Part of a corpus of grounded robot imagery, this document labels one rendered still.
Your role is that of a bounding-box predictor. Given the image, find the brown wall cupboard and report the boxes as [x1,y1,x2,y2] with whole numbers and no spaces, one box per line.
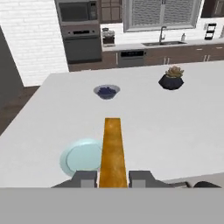
[97,0,123,25]

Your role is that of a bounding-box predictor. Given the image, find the black coffee machine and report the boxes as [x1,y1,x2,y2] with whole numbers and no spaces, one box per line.
[101,27,116,47]

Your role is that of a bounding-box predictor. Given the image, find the pale blue plate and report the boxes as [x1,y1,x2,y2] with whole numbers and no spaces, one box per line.
[59,138,104,178]

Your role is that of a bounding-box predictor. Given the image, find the grey bowl with blue contents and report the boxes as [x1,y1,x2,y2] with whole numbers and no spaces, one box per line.
[93,84,122,101]

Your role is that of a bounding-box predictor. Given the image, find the grey wall oven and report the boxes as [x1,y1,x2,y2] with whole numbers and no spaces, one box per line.
[59,24,103,65]

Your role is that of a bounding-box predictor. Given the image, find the sink with tap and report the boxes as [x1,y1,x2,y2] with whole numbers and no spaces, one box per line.
[141,25,187,47]

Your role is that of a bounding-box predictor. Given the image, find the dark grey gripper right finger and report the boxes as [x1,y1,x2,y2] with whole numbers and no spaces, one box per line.
[128,170,187,189]

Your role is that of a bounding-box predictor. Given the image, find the brown base cupboards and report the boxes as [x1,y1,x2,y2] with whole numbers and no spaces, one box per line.
[67,43,224,73]

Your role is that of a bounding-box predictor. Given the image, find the grey microwave oven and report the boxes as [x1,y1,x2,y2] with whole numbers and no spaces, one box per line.
[55,0,100,26]

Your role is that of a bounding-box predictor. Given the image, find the grey framed window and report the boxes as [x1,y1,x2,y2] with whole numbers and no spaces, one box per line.
[122,0,203,32]

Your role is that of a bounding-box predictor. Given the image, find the black and white stand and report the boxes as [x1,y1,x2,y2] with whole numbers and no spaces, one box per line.
[204,23,218,41]

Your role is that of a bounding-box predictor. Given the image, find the black round object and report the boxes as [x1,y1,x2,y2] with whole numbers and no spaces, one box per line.
[192,180,221,189]

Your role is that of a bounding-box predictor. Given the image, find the succulent in black pot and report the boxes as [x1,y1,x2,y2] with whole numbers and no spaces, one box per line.
[157,66,185,91]

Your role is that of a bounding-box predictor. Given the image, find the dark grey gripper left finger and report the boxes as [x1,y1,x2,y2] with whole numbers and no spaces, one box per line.
[52,170,98,189]

